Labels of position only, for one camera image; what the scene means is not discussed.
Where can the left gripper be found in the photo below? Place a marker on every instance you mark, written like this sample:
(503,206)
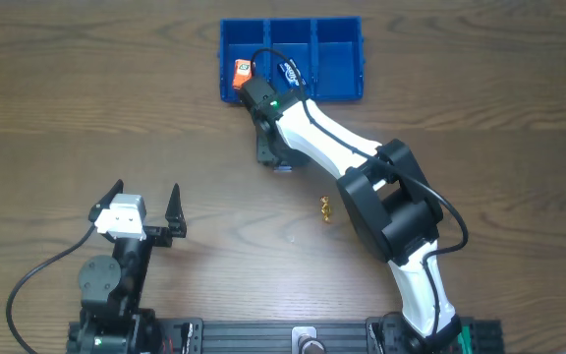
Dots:
(160,235)

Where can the blue candy pack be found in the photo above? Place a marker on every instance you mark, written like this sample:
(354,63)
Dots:
(283,169)
(290,73)

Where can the gold candy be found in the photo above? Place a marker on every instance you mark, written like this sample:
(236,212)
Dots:
(325,209)

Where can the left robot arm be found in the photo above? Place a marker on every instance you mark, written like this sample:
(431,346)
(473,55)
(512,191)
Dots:
(98,280)

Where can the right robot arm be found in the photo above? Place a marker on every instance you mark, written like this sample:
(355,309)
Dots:
(312,133)

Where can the orange candy box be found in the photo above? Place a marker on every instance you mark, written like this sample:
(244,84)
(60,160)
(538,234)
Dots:
(240,76)

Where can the blue tray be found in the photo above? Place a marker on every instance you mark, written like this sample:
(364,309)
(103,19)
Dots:
(339,64)

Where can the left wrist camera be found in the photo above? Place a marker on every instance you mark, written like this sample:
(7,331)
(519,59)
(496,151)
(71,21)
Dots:
(121,216)

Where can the mounting rail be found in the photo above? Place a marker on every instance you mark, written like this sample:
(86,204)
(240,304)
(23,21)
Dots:
(243,336)

